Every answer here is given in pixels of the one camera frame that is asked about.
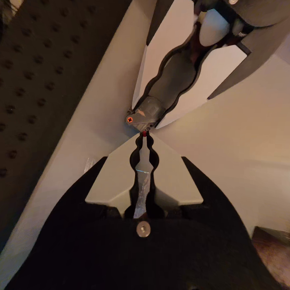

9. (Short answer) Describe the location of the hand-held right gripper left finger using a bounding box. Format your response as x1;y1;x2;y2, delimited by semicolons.
85;132;143;219

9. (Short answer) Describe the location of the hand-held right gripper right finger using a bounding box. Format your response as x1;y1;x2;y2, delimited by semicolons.
146;131;203;219

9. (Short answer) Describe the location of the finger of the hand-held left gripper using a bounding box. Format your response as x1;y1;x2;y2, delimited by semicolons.
131;0;197;111
155;9;248;130

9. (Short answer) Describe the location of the clear bag of small pins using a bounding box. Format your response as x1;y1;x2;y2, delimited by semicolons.
84;157;151;218

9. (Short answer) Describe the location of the grey toy motor block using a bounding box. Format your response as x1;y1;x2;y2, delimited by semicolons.
125;96;166;133

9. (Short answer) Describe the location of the grey desk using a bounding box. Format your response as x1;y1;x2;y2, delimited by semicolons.
0;0;290;290

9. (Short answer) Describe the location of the toy truck set box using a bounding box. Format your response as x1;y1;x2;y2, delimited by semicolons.
251;226;290;289

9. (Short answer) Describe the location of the dark perforated mat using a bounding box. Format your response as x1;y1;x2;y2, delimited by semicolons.
0;0;133;252

